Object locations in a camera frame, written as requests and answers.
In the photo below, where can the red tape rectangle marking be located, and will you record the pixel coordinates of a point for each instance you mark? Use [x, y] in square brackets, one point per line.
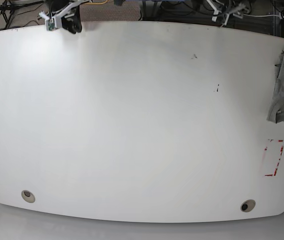
[271, 157]

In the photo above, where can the right table cable grommet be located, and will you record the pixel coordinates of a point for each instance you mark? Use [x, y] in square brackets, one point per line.
[248, 206]

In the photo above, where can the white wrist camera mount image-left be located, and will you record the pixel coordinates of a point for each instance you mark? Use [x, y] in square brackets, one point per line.
[57, 10]

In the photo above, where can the black tripod stand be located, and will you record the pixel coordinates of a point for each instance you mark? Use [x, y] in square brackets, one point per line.
[9, 7]

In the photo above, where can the table cable grommet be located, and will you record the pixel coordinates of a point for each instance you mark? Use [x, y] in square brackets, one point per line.
[28, 196]
[248, 206]

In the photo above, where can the white wrist camera mount image-right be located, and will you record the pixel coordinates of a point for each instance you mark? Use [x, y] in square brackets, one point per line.
[223, 11]

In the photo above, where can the left table cable grommet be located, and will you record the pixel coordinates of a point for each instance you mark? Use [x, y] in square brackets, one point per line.
[28, 196]

